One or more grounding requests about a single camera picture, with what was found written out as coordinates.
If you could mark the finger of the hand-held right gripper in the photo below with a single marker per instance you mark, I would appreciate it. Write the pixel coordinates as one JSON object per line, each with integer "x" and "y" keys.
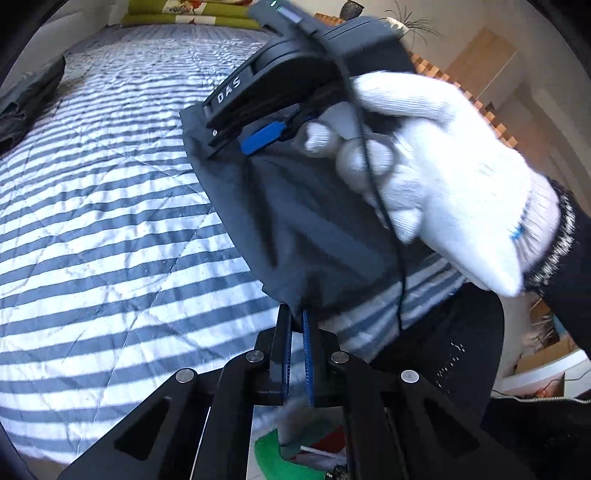
{"x": 261, "y": 138}
{"x": 231, "y": 136}

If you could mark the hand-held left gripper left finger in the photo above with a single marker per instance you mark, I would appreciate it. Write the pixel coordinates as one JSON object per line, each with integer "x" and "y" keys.
{"x": 272, "y": 369}

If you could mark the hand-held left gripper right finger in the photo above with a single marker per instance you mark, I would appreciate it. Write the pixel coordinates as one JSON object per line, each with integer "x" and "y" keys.
{"x": 311, "y": 364}

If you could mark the blue pants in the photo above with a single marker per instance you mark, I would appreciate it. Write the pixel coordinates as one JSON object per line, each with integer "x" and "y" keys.
{"x": 286, "y": 221}

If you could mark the folded dark grey pants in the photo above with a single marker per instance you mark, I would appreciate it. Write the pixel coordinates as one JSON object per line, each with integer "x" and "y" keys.
{"x": 32, "y": 87}
{"x": 11, "y": 131}

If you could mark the person's right hand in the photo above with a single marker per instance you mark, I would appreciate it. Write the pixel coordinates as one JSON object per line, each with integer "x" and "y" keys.
{"x": 452, "y": 175}

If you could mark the dark vase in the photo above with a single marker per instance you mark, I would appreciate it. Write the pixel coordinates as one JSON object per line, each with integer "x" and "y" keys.
{"x": 352, "y": 9}

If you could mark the green cloth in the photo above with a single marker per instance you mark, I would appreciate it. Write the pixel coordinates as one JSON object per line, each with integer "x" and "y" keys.
{"x": 270, "y": 457}

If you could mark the potted plant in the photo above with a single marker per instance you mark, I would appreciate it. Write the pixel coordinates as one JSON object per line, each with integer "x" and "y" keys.
{"x": 397, "y": 25}

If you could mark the striped bed blanket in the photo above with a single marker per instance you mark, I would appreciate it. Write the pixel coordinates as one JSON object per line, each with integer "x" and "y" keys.
{"x": 115, "y": 207}

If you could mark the folded green red blanket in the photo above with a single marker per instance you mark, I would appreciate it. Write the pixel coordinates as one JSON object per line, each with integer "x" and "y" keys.
{"x": 152, "y": 18}

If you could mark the wooden cabinet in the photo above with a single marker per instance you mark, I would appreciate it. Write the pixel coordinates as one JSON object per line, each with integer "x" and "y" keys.
{"x": 480, "y": 64}

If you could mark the white shelf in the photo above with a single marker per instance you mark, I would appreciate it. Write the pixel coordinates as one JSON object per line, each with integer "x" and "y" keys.
{"x": 545, "y": 376}

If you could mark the cardboard box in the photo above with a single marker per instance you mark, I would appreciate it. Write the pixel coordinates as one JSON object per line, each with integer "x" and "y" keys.
{"x": 554, "y": 355}

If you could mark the dark fuzzy clothing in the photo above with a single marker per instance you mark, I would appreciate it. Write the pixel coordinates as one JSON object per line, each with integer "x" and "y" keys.
{"x": 545, "y": 438}

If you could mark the wooden slatted bed frame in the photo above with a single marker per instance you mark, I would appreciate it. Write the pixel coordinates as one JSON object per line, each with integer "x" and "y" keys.
{"x": 489, "y": 115}

